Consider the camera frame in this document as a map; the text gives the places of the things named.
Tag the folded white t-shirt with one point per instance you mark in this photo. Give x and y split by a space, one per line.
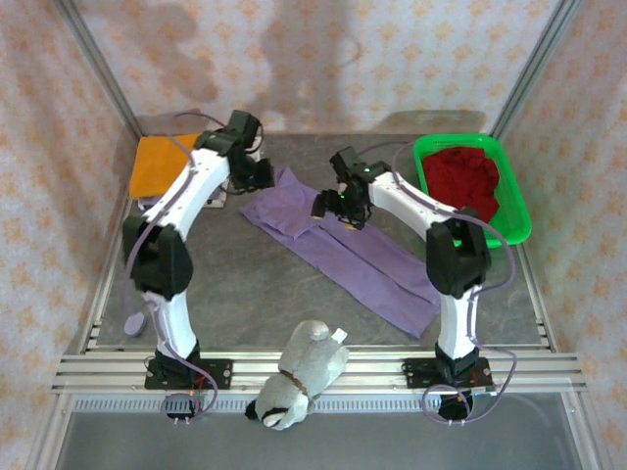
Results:
218 201

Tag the purple t-shirt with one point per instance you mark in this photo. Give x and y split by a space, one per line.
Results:
372 274

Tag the aluminium frame post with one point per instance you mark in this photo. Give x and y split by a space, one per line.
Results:
534 63
98 68

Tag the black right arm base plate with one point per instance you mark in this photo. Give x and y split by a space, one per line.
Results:
416 374

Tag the green plastic basket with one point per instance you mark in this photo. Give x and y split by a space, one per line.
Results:
514 196

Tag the folded orange t-shirt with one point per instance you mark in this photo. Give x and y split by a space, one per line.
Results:
157 166

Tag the aluminium front rail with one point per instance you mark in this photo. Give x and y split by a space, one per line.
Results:
372 372

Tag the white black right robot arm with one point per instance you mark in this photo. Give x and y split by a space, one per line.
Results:
406 205

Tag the grey plush toy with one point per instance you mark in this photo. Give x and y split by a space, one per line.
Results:
303 372

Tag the small green circuit board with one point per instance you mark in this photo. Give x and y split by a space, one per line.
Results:
485 390

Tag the red t-shirt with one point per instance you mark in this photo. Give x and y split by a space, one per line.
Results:
455 176

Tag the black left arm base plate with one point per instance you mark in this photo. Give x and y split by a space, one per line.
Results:
220 374

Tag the perforated metal strip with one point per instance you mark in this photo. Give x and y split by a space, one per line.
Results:
367 404

